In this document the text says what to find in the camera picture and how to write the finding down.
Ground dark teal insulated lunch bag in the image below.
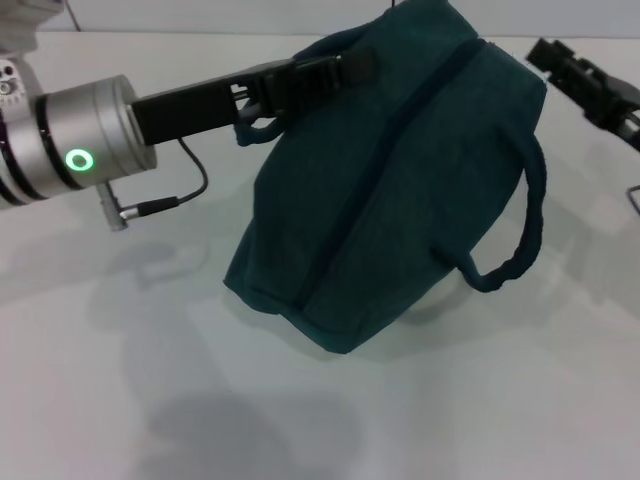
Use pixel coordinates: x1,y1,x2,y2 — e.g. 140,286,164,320
221,0,551,355

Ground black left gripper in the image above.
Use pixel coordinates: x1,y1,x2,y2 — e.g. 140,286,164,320
129,49,376,150

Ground grey left gripper cable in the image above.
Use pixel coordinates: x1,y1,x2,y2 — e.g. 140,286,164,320
97,137,210,234

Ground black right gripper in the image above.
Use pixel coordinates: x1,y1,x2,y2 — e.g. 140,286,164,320
524,38,640,151

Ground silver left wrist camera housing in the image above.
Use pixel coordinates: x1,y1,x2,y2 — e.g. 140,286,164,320
0,0,64,109

